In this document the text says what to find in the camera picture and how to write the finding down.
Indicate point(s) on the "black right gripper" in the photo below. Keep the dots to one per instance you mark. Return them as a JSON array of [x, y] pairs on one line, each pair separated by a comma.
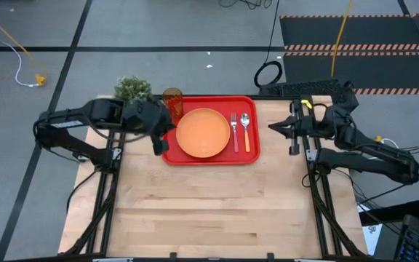
[[311, 125]]

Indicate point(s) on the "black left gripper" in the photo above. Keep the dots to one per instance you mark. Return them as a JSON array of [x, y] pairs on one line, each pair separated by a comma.
[[140, 114]]

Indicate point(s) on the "amber transparent cup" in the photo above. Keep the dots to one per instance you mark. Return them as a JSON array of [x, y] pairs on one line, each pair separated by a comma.
[[173, 105]]

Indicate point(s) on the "orange plate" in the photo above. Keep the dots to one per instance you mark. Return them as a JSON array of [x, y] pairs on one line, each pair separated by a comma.
[[202, 132]]

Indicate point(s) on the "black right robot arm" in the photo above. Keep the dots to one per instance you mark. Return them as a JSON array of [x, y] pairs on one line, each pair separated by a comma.
[[377, 163]]

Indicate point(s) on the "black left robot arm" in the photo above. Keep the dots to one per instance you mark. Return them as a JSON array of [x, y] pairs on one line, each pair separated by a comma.
[[67, 120]]

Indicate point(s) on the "red plastic tray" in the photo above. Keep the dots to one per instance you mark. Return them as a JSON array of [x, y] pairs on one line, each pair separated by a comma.
[[216, 103]]

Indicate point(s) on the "yellow tag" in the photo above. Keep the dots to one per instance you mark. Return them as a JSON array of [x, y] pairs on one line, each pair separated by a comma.
[[307, 103]]

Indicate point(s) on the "green plant in slatted planter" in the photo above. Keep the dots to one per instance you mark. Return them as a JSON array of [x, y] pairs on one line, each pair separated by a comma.
[[133, 88]]

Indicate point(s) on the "black perforated box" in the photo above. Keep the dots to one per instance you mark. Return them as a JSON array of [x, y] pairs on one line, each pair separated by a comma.
[[304, 88]]

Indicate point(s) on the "yellow connector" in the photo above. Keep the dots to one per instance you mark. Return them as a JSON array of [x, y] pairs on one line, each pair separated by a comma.
[[378, 138]]

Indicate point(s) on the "black hazard-striped floor mat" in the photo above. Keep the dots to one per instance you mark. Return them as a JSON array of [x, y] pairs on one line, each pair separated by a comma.
[[377, 71], [358, 31]]

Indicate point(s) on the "white paper sheet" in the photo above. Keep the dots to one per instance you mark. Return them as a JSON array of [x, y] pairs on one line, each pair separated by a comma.
[[371, 236]]

